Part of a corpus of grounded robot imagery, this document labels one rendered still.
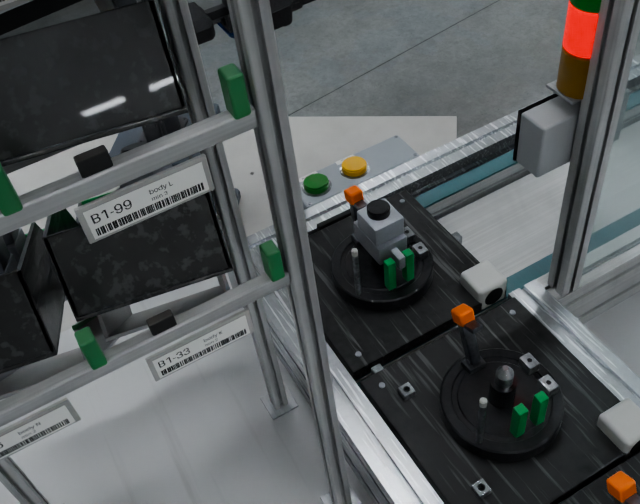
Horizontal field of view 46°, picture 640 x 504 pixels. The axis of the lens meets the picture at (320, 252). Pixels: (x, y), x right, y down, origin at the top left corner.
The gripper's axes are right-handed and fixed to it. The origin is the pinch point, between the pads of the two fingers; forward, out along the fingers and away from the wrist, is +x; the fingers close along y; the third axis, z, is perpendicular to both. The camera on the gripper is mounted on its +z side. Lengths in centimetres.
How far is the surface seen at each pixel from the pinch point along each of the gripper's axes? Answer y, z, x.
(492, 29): 158, -140, 125
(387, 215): 5.4, 21.3, 16.6
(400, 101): 100, -122, 125
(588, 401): 14, 50, 28
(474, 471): -2, 50, 28
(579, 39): 21.7, 32.5, -7.6
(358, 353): -5.0, 29.9, 28.3
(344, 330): -4.5, 25.7, 28.4
